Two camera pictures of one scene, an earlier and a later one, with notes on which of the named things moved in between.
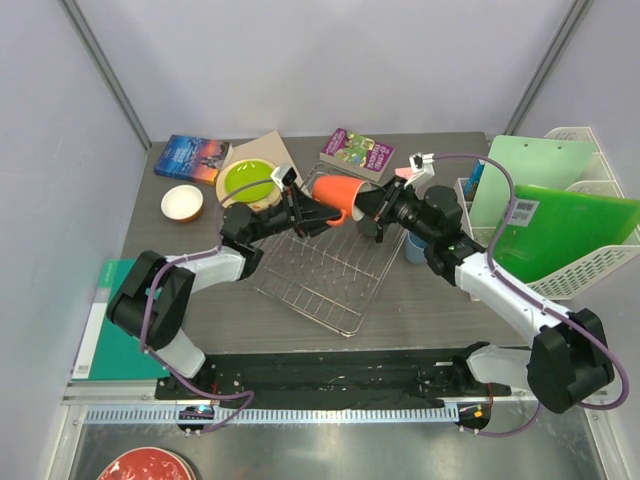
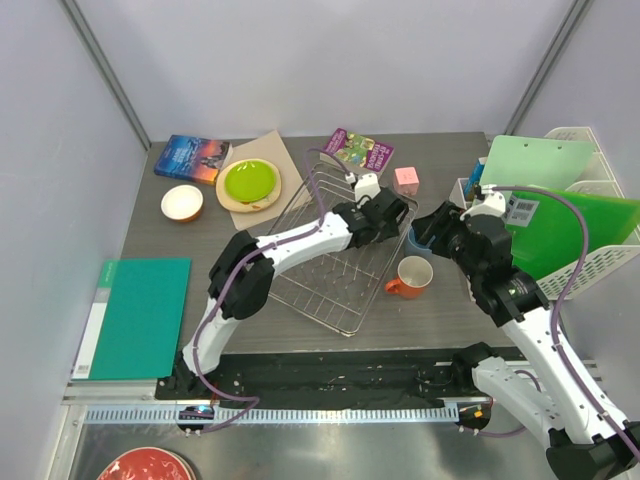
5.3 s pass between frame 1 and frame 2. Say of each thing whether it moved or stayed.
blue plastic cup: stayed
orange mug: moved
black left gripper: moved
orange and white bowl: stayed
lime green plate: stayed
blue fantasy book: stayed
